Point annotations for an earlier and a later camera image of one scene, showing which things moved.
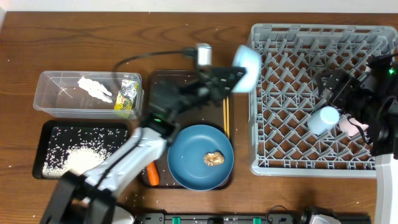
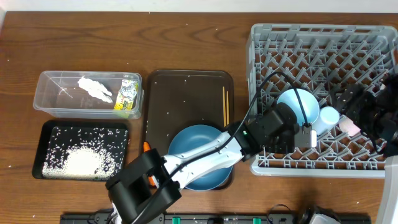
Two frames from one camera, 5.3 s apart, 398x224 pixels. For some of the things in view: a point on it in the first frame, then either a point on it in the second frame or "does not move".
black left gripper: [214, 80] → [286, 148]
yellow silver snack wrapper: [127, 94] does not move
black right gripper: [351, 84] → [365, 98]
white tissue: [96, 89] does not move
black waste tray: [62, 145] does not move
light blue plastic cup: [323, 120] does not move
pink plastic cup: [352, 130] does not move
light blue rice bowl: [248, 57] → [310, 104]
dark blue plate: [186, 157] does not move
